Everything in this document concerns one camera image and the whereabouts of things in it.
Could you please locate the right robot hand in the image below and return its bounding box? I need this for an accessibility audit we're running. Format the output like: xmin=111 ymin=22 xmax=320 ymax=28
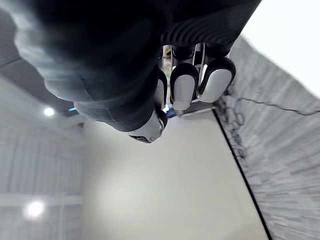
xmin=4 ymin=0 xmax=262 ymax=144

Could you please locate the coiled black cable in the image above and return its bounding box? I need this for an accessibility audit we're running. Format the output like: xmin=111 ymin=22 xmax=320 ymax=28
xmin=216 ymin=97 xmax=248 ymax=160

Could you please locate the thin black floor cable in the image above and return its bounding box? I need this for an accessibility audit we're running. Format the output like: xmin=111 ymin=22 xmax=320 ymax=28
xmin=226 ymin=94 xmax=320 ymax=116

